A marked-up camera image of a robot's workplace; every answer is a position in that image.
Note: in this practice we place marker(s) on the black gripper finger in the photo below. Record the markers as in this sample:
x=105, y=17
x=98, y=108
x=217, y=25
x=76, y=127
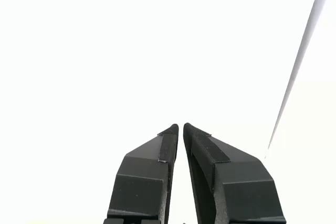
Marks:
x=141, y=182
x=241, y=190

